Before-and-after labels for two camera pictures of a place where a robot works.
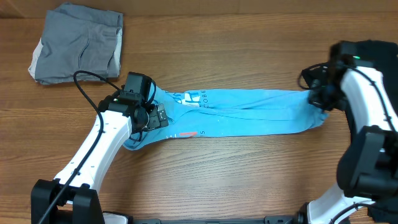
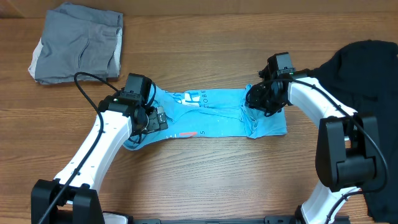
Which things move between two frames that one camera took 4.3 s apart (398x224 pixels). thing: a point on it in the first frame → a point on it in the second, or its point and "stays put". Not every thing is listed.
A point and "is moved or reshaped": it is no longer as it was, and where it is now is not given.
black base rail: x=272 y=219 stays put
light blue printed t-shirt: x=204 y=112 is moved or reshaped
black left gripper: x=158 y=116 stays put
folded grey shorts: x=75 y=38 stays put
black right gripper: x=314 y=99 → x=254 y=101
